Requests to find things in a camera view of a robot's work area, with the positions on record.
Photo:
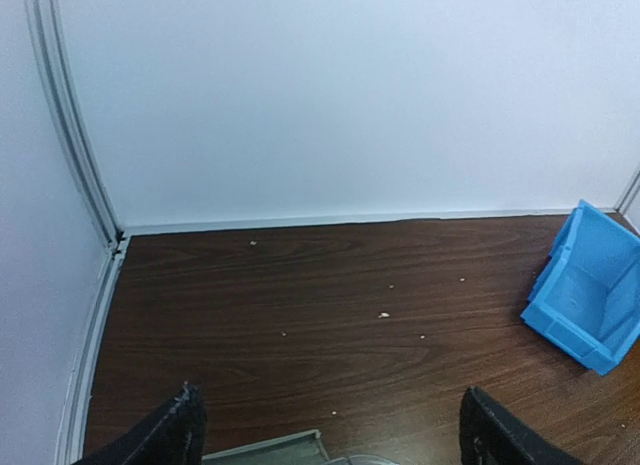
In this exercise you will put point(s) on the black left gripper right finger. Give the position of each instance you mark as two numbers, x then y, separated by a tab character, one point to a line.
490	434

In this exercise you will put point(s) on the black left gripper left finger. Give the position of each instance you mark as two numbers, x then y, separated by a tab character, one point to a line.
174	433

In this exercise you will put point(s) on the grey transparent plastic container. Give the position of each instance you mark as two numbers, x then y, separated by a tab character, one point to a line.
300	448

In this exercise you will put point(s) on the left aluminium frame post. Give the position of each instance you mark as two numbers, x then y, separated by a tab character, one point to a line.
46	32

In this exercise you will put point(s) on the blue plastic bin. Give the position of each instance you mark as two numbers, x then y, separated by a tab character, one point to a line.
586	299

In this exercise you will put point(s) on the right aluminium frame post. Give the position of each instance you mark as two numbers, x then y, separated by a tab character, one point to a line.
629	194

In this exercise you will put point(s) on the aluminium frame post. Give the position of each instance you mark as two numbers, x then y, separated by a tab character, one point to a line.
46	32
629	194

